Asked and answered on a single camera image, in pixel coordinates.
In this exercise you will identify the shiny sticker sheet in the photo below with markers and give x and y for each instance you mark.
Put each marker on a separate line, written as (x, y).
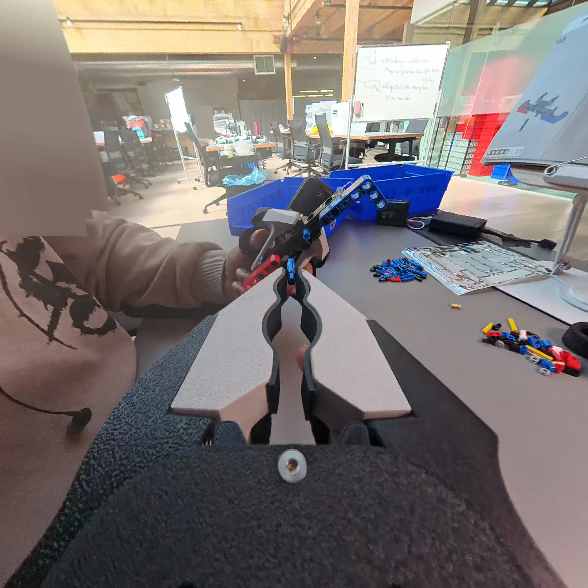
(473, 268)

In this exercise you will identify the open instruction booklet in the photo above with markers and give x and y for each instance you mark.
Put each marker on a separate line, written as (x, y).
(551, 115)

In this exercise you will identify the pile of mixed small pieces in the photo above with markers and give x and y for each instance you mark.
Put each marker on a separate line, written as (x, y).
(533, 347)

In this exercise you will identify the white board on stand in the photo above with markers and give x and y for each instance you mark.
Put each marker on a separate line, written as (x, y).
(177, 108)

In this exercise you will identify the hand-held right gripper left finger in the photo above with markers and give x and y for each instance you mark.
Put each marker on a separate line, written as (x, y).
(229, 367)

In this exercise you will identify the wooden pillar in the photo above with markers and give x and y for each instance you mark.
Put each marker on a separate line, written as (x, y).
(350, 50)

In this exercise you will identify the whiteboard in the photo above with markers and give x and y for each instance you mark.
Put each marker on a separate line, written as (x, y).
(399, 82)

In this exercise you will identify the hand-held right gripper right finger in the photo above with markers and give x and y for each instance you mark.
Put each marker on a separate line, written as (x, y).
(358, 367)

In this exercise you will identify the pile of blue red pins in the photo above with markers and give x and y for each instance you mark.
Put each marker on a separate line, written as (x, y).
(399, 270)

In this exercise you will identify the shelf of red bins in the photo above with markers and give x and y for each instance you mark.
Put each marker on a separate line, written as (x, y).
(477, 138)

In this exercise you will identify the grey desk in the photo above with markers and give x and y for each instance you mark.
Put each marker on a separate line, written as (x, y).
(459, 413)

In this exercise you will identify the black case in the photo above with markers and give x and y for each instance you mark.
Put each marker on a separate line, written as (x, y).
(393, 214)

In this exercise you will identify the black power adapter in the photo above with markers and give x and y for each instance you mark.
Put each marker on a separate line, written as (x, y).
(457, 225)

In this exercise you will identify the black office chair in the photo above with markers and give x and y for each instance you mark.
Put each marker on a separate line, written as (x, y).
(330, 147)
(202, 160)
(117, 160)

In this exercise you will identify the person's left hand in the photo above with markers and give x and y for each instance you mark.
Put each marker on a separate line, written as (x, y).
(239, 275)

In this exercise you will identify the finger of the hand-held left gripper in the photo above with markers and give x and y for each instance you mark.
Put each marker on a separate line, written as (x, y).
(321, 250)
(280, 218)

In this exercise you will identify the black red blue beam assembly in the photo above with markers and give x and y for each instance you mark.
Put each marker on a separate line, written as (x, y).
(349, 200)

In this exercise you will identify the silver book stand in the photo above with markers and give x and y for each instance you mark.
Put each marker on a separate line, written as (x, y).
(574, 216)

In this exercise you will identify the black toy tyre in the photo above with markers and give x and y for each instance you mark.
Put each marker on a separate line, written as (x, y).
(576, 342)

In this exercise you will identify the blue connector pin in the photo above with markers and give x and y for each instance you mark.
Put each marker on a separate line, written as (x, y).
(291, 271)

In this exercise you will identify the long wooden work table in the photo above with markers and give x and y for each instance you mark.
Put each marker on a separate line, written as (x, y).
(367, 136)

